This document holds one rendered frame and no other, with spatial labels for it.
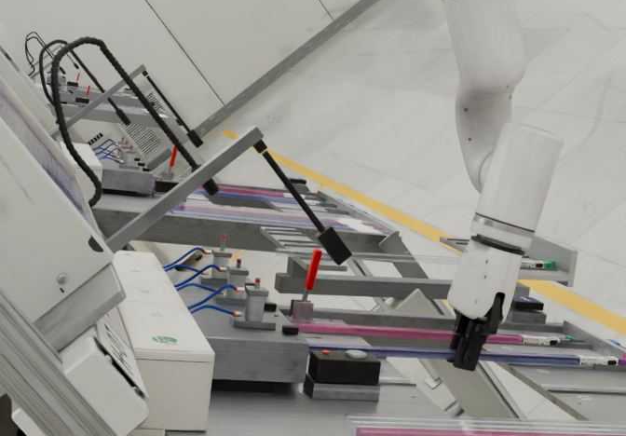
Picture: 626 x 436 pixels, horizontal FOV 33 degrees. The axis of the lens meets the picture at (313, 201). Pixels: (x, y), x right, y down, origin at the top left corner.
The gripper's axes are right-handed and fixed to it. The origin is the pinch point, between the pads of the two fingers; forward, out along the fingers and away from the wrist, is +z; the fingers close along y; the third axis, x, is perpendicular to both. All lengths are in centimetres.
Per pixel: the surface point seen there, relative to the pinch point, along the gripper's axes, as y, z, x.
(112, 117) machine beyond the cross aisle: -451, 7, -10
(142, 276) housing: -2.5, 0.6, -44.5
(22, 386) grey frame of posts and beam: 53, 0, -60
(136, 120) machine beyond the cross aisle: -451, 5, 3
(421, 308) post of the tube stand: -45.6, 2.9, 12.9
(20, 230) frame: 39, -9, -62
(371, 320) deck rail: -18.8, 2.2, -6.7
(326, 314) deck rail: -18.8, 2.9, -13.8
